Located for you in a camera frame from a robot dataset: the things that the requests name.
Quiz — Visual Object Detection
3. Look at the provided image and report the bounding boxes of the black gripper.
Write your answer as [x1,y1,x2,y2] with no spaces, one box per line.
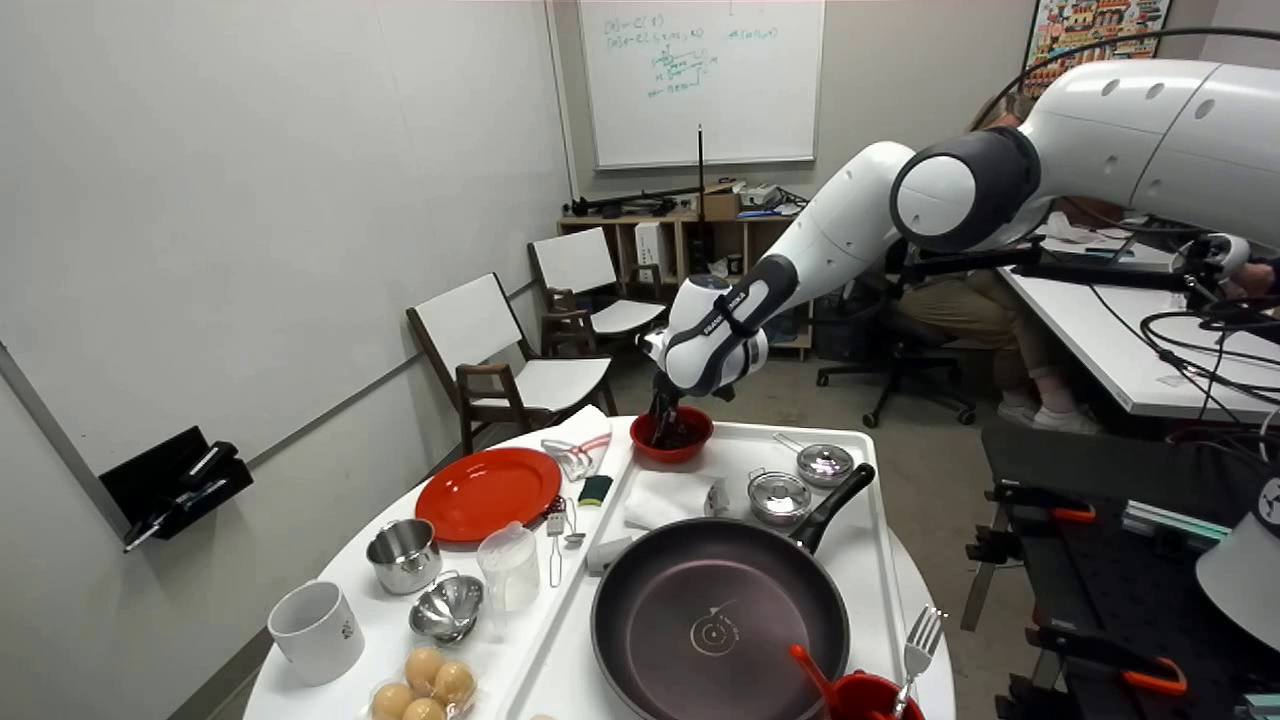
[649,372,713,447]

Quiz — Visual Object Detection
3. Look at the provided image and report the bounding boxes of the red bowl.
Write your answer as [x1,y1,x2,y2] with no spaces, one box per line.
[629,405,720,470]

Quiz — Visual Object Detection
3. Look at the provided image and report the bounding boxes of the small tilted steel bowl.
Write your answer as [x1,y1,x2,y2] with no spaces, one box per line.
[407,571,487,647]

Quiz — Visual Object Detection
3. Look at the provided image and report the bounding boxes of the white napkin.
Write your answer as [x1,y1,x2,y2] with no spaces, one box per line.
[535,405,620,473]

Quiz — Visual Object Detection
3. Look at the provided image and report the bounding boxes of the small round steel dish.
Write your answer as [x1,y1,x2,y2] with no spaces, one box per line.
[793,441,861,493]

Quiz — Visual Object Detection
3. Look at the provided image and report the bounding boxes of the wooden shelf unit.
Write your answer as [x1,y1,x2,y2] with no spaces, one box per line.
[556,195,827,363]

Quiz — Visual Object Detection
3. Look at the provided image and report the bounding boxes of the red plate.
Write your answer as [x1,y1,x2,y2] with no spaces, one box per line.
[414,444,565,553]

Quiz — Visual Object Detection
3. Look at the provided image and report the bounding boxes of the black frying pan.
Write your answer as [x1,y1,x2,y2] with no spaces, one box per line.
[594,462,879,720]

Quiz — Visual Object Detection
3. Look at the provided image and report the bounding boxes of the clear plastic cup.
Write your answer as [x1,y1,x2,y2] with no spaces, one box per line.
[478,521,544,619]

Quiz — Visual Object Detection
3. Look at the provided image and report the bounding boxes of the black tripod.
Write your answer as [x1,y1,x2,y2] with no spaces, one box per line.
[682,123,752,394]

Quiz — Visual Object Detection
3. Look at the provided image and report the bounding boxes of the cardboard box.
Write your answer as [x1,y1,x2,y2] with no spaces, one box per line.
[697,182,743,224]

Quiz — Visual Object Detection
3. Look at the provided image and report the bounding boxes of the white tray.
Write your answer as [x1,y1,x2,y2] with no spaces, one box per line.
[506,418,910,720]

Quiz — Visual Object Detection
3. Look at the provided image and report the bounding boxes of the black office chair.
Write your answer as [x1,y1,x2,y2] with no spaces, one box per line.
[813,238,1034,433]

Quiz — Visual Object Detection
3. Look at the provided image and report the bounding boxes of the orange spatula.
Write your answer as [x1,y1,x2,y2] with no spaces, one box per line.
[785,639,840,705]

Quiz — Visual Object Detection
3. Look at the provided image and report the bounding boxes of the steel cup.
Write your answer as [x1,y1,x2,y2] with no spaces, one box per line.
[363,518,444,599]

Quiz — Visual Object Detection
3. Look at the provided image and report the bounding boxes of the silver fork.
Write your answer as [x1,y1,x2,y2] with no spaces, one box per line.
[889,606,953,720]

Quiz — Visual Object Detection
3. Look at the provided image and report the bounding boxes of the bread rolls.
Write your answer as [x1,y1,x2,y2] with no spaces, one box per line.
[432,661,479,707]

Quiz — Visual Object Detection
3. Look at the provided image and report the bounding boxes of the red utensil cup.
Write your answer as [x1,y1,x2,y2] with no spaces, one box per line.
[822,669,930,720]

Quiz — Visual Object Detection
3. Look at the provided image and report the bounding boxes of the whiteboard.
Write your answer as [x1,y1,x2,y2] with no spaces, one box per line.
[574,0,834,175]

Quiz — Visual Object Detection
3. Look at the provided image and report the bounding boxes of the white mug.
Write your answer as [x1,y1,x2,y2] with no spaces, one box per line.
[265,575,368,688]

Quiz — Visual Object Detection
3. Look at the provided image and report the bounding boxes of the white desk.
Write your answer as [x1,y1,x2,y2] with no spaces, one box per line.
[996,258,1280,426]

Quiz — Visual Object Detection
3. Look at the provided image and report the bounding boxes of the black mounting workbench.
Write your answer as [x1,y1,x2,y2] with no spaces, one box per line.
[977,405,1280,720]

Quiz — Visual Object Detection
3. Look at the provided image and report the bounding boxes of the pale green metal bar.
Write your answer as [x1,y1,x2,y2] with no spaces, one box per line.
[1118,496,1242,553]

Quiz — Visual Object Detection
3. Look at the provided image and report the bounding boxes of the colourful poster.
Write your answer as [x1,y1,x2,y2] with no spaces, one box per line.
[1022,0,1180,72]

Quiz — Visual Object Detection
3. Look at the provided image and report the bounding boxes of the white chair with dark frame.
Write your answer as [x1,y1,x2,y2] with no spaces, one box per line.
[404,270,620,456]
[527,224,682,380]

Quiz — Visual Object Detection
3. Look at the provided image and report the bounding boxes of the orange handled black clamp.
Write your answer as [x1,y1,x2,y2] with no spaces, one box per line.
[1028,616,1194,705]
[990,476,1106,532]

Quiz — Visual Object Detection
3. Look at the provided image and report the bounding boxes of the black desk cables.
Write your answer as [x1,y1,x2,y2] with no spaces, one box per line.
[1084,278,1280,422]

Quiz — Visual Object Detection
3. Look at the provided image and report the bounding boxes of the black wall holder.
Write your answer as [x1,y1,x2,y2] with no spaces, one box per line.
[97,426,260,553]

